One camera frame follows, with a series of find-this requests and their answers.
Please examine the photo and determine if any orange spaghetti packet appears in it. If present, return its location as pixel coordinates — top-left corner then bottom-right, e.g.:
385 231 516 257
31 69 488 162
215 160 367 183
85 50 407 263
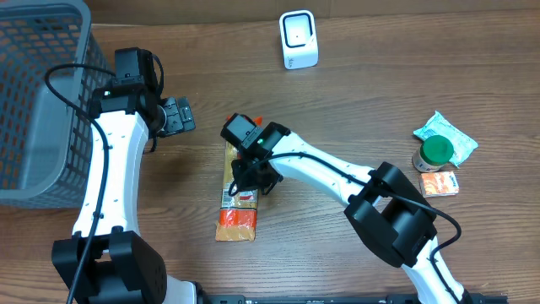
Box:
215 142 258 242

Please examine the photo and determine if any orange Kleenex tissue pack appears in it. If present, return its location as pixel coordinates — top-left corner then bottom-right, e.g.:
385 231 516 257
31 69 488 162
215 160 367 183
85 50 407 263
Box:
419 171 460 198

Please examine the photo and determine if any green lidded jar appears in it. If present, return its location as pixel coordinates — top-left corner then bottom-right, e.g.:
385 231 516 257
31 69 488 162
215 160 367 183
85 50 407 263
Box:
412 135 454 172

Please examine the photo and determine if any teal tissue pack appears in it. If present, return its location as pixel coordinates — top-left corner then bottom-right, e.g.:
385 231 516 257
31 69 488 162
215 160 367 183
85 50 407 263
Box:
413 111 478 167

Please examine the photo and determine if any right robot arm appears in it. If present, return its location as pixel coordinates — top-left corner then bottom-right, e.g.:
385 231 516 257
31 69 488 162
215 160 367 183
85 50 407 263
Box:
220 113 473 303

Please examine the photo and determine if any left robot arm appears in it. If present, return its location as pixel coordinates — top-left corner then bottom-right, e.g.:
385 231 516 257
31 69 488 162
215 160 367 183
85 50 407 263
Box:
51 47 205 303

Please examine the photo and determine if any white barcode scanner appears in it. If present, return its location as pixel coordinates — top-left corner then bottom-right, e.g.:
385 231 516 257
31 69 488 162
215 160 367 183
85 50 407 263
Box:
278 9 319 70

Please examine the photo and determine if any grey plastic mesh basket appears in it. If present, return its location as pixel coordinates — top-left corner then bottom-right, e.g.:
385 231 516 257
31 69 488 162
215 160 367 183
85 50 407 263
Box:
1 0 111 209

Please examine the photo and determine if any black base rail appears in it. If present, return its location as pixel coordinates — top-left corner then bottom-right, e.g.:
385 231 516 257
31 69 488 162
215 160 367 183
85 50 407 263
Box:
202 293 510 304

